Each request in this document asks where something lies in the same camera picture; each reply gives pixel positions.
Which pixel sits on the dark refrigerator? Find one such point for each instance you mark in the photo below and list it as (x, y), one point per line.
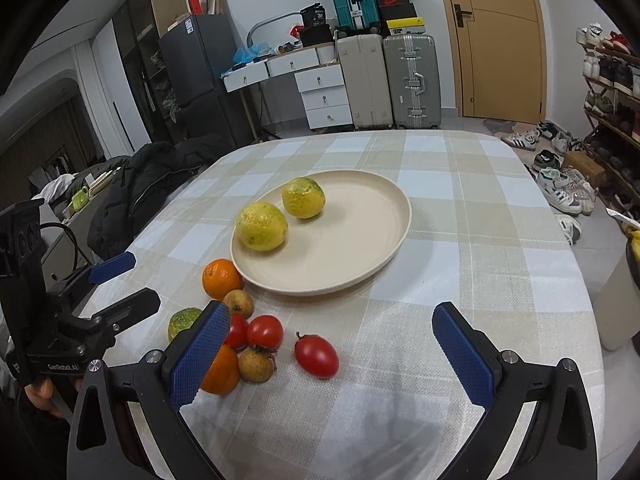
(196, 53)

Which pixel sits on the wooden shoe rack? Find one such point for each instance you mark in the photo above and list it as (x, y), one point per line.
(611, 73)

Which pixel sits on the person's left hand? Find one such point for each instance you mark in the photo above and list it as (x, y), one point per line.
(41, 395)

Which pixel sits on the silver suitcase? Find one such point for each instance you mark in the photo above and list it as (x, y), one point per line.
(413, 78)

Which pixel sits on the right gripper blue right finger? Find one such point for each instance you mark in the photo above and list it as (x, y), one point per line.
(559, 442)

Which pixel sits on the tall dark cabinet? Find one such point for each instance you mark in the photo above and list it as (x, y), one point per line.
(138, 27)

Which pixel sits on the large yellow citrus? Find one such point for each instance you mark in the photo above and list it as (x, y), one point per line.
(261, 227)

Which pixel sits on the stacked shoe boxes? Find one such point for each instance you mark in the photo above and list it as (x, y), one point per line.
(390, 10)

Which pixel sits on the checkered beige tablecloth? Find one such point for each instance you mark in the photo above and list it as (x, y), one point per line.
(482, 236)

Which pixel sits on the black jacket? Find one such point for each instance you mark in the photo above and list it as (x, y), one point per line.
(140, 189)

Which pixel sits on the white trash bin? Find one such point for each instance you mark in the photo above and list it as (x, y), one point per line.
(616, 308)

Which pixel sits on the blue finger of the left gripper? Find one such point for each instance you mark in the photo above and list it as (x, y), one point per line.
(129, 311)
(112, 268)

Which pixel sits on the oblong red tomato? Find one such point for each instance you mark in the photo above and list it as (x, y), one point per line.
(316, 356)

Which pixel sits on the small brown fruit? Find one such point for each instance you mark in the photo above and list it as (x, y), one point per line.
(256, 365)
(239, 302)

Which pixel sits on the yellow-green bumpy citrus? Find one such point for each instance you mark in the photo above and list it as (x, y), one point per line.
(303, 198)

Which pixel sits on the wooden door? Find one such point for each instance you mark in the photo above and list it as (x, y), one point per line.
(499, 55)

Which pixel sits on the greenish bumpy citrus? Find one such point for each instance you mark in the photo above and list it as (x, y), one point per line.
(182, 320)

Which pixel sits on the white drawer desk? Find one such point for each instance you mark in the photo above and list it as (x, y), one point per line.
(308, 82)

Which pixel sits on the orange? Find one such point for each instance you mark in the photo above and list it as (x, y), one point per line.
(223, 374)
(220, 277)

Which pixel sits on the cream round plate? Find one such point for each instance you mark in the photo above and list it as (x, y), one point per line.
(362, 226)

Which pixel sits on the beige suitcase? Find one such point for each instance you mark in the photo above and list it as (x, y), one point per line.
(365, 76)

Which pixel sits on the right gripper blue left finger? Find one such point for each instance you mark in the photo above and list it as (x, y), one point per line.
(104, 440)

